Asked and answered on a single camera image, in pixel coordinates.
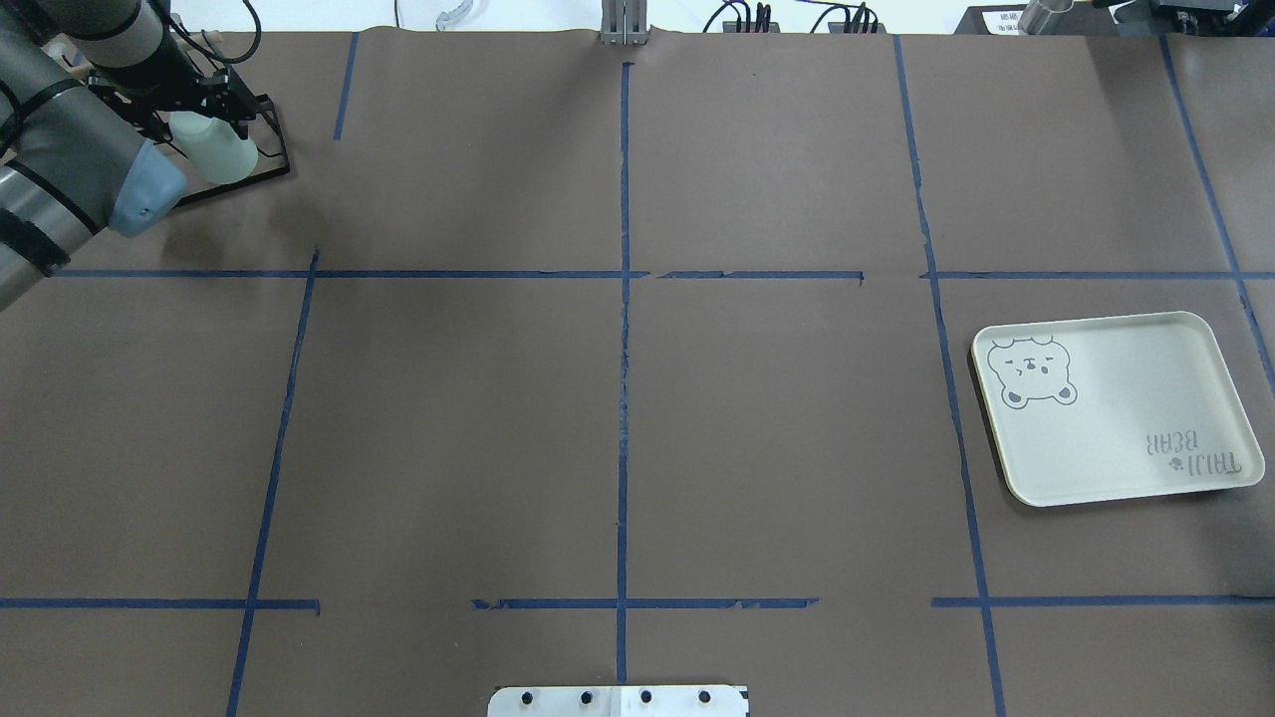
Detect crossing blue tape strip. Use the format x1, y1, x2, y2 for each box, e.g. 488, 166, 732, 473
57, 269, 866, 282

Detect green plastic cup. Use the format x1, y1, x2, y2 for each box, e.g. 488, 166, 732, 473
168, 111, 258, 185

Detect black wire cup rack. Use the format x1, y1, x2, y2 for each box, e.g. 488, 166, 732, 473
156, 94, 292, 208

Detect silver metal cylinder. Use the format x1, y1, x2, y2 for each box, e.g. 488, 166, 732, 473
1017, 0, 1075, 36

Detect white metal base plate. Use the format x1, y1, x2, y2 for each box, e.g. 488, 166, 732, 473
486, 684, 751, 716

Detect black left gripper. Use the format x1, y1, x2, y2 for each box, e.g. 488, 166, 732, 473
88, 60, 261, 142

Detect long blue tape strip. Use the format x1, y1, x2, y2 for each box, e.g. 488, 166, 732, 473
615, 61, 635, 685

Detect grey aluminium post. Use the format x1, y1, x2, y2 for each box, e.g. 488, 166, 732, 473
601, 0, 649, 47

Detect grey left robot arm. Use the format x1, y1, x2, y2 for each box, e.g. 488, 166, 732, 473
1, 1, 281, 306

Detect cream bear print tray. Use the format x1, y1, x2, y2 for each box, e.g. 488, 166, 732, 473
970, 313, 1266, 508

